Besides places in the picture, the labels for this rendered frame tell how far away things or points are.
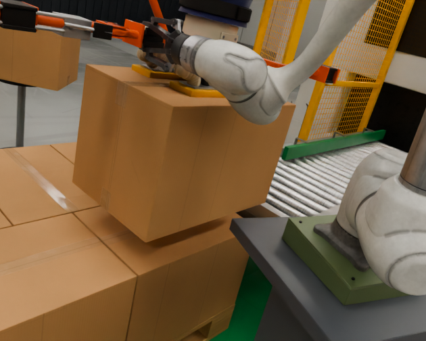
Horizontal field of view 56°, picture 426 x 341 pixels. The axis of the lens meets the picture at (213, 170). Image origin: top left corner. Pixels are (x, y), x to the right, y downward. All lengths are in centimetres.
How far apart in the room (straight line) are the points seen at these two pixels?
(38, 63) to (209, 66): 191
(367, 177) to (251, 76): 38
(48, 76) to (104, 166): 152
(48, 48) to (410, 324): 231
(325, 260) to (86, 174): 77
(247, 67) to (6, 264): 85
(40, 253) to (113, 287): 25
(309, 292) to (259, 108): 46
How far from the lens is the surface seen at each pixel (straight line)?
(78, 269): 125
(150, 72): 128
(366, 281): 104
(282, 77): 99
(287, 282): 102
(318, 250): 107
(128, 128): 113
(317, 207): 200
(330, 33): 94
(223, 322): 188
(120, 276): 123
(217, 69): 87
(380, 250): 84
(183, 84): 119
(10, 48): 276
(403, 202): 83
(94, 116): 127
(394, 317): 108
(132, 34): 111
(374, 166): 101
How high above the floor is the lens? 132
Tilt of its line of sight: 22 degrees down
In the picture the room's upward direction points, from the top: 14 degrees clockwise
